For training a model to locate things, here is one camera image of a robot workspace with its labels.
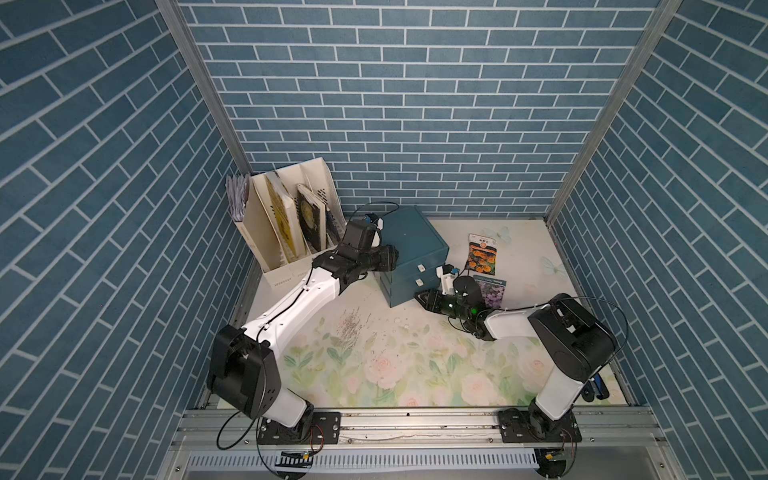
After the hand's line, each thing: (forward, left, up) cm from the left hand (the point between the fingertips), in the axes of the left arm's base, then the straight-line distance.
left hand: (399, 256), depth 83 cm
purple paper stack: (+18, +48, +8) cm, 51 cm away
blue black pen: (-29, -54, -18) cm, 65 cm away
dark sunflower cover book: (+21, +29, -6) cm, 36 cm away
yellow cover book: (+15, +36, -6) cm, 39 cm away
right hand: (-5, -6, -14) cm, 16 cm away
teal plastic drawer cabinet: (+1, -7, +1) cm, 7 cm away
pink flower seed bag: (+1, -32, -20) cm, 38 cm away
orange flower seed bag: (+17, -31, -20) cm, 41 cm away
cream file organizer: (+15, +44, -4) cm, 47 cm away
